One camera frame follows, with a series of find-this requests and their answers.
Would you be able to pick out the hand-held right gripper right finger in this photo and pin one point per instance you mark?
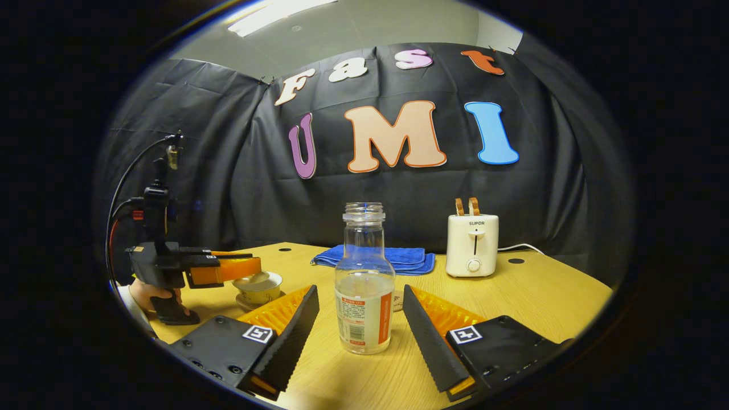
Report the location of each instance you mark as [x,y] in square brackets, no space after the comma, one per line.
[430,347]

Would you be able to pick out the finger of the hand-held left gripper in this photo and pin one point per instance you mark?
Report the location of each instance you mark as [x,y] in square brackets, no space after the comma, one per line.
[228,254]
[225,270]

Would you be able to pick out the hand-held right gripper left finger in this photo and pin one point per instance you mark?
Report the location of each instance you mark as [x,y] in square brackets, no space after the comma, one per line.
[287,341]

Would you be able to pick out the cream ceramic teacup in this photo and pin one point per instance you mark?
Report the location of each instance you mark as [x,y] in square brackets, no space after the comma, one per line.
[262,295]

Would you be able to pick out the round cork coaster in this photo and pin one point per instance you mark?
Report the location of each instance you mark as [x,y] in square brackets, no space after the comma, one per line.
[398,300]

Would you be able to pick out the clear water bottle orange label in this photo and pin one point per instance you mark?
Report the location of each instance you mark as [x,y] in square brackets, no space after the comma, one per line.
[364,296]

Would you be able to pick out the black backdrop cloth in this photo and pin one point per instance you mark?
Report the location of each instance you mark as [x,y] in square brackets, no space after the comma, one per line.
[228,182]

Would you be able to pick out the folded blue cloth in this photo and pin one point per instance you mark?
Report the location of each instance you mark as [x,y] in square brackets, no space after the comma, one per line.
[410,259]

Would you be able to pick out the white toaster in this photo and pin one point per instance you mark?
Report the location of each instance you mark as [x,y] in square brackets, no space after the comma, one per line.
[471,247]

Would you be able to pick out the toast slice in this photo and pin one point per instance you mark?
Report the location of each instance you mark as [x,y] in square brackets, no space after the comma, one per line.
[459,206]
[474,206]

